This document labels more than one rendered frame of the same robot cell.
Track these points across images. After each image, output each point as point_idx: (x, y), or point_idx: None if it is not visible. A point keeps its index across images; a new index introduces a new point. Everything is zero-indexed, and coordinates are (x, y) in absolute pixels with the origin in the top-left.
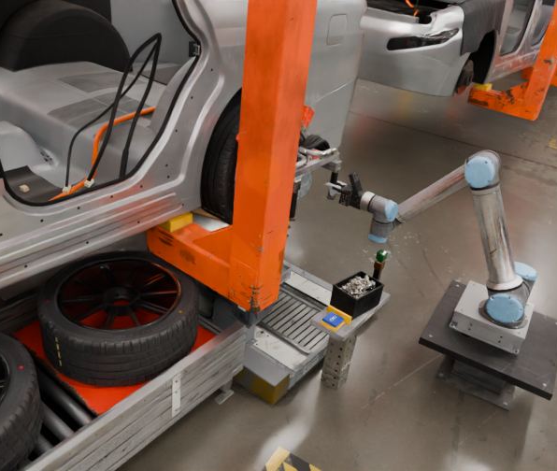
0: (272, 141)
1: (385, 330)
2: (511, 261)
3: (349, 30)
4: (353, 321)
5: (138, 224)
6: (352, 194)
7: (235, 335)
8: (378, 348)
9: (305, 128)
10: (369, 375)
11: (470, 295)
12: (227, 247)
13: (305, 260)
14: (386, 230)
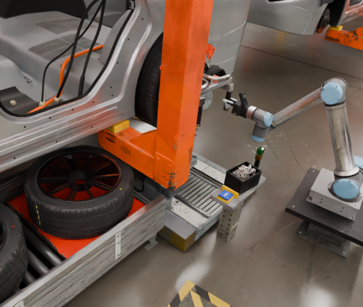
0: (184, 72)
1: (262, 201)
2: (352, 156)
3: None
4: (240, 197)
5: (91, 128)
6: (241, 108)
7: (158, 205)
8: (256, 213)
9: (208, 60)
10: (250, 232)
11: (322, 178)
12: (153, 144)
13: (207, 151)
14: (264, 133)
